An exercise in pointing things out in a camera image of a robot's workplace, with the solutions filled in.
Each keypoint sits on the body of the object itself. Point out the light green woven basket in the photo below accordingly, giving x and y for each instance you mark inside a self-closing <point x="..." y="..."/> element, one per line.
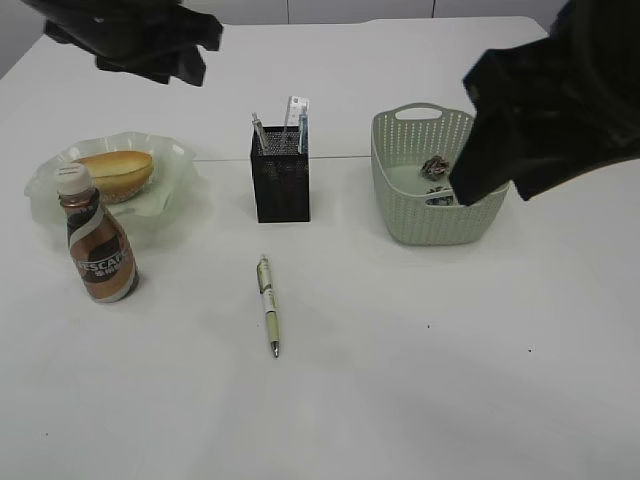
<point x="402" y="139"/>

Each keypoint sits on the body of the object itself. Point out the black mesh pen holder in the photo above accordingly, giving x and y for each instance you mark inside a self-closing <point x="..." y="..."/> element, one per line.
<point x="280" y="177"/>

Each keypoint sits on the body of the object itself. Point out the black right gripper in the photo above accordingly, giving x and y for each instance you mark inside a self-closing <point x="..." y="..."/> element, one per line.
<point x="573" y="95"/>

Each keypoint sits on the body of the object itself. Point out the clear plastic ruler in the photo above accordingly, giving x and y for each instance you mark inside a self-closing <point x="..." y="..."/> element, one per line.
<point x="296" y="106"/>

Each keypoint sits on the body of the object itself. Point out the pale green glass plate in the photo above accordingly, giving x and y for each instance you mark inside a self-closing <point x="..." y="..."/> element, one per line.
<point x="172" y="170"/>

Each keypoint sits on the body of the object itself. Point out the blue white pen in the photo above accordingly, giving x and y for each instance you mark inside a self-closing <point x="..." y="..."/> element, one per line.
<point x="303" y="132"/>

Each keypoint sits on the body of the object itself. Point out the Nescafe coffee bottle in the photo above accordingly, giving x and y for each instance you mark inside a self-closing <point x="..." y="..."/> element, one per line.
<point x="96" y="242"/>

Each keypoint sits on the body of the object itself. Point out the white grey pen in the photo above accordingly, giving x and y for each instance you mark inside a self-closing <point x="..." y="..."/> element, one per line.
<point x="260" y="132"/>

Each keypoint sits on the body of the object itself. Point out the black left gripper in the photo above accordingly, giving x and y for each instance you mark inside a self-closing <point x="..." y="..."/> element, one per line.
<point x="135" y="37"/>

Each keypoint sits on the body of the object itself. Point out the green cream pen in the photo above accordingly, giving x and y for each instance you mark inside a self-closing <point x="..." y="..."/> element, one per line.
<point x="266" y="289"/>

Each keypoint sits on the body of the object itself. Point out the brown bread roll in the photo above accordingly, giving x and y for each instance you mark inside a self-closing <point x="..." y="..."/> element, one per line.
<point x="119" y="175"/>

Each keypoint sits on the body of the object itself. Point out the paper ball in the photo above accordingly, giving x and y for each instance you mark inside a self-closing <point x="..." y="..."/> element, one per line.
<point x="435" y="168"/>
<point x="440" y="196"/>

